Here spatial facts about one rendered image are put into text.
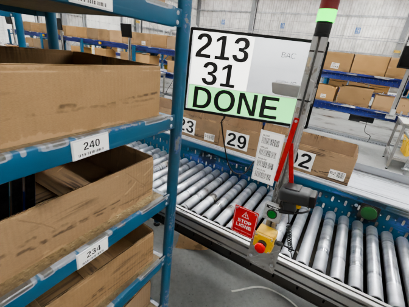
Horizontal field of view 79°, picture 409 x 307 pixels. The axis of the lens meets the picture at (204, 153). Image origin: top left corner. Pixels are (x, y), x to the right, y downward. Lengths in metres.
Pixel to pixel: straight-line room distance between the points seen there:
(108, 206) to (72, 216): 0.08
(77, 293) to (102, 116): 0.35
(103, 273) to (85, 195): 0.20
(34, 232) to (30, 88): 0.21
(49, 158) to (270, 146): 0.70
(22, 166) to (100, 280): 0.34
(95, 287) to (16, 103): 0.40
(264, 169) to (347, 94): 4.88
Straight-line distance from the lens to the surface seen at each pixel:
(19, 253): 0.48
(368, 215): 1.54
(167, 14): 0.50
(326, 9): 0.86
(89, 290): 0.62
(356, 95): 5.73
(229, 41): 0.98
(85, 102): 0.43
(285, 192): 0.88
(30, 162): 0.37
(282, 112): 0.98
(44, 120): 0.40
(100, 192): 0.51
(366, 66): 5.97
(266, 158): 0.92
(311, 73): 0.85
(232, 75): 0.97
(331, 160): 1.51
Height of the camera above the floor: 1.48
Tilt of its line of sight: 23 degrees down
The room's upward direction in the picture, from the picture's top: 7 degrees clockwise
